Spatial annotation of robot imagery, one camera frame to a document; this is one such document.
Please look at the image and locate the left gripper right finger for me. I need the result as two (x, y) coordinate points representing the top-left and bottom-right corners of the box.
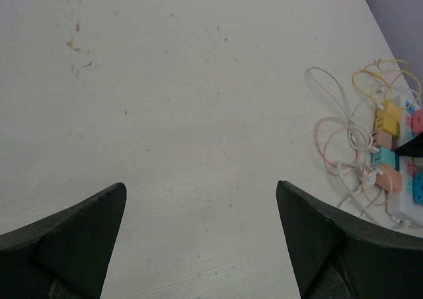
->
(276, 181), (422, 298)

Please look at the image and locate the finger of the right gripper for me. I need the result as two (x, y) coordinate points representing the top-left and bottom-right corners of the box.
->
(395, 134), (423, 157)

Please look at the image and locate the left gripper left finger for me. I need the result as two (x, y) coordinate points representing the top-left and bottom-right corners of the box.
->
(1, 183), (126, 298)

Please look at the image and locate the teal charger plug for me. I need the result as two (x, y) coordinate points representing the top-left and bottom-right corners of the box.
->
(371, 146), (399, 171)

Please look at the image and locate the brown pink charger plug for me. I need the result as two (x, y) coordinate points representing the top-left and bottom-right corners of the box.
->
(372, 130), (397, 150)

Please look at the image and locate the yellow charger plug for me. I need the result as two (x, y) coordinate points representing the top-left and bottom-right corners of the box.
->
(376, 100), (402, 121)
(374, 115), (401, 137)

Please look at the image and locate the salmon pink charger plug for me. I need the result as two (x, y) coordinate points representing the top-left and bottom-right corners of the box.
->
(375, 164), (403, 194)

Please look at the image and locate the white power strip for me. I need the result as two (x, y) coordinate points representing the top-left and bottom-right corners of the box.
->
(387, 95), (422, 228)

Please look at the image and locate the pink flat plug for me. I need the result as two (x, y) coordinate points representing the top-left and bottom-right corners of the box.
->
(406, 108), (423, 135)

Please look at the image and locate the blue flat plug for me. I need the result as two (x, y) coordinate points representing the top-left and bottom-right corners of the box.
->
(412, 172), (423, 205)

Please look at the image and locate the pink usb cable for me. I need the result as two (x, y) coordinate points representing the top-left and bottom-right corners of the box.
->
(313, 116), (387, 210)

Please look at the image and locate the white power strip cord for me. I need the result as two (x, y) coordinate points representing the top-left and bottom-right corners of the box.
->
(336, 159), (412, 229)

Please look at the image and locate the yellow usb cable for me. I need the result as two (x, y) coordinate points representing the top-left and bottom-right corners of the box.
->
(352, 58), (423, 110)

